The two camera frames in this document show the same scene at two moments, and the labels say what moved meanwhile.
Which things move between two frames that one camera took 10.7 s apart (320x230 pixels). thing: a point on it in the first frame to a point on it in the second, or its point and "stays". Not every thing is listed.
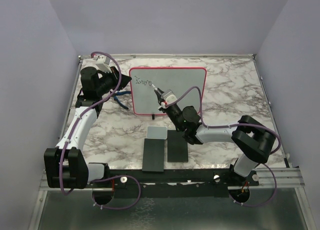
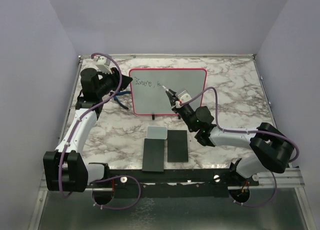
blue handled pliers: (120, 92) stays
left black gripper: (124, 81) stays
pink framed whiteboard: (144, 99) stays
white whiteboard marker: (155, 88) to (165, 87)
